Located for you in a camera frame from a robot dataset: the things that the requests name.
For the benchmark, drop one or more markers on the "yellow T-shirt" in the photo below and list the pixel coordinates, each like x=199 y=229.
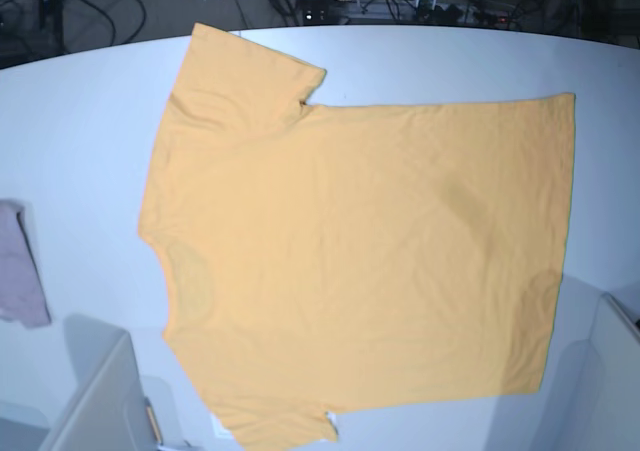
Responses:
x=323 y=260

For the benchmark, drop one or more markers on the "white table label plate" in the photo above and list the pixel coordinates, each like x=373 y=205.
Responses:
x=219 y=430

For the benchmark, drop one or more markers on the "orange pencil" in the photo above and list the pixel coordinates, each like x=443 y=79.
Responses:
x=154 y=424

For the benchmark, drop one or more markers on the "grey left bin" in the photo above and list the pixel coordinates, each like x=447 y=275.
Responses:
x=73 y=385

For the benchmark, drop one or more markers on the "grey bin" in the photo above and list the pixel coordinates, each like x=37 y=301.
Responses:
x=594 y=400
x=73 y=385

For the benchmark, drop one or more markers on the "pink folded cloth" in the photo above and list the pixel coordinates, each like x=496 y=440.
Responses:
x=22 y=295

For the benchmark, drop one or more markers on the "grey right bin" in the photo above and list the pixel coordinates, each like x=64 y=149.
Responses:
x=594 y=400

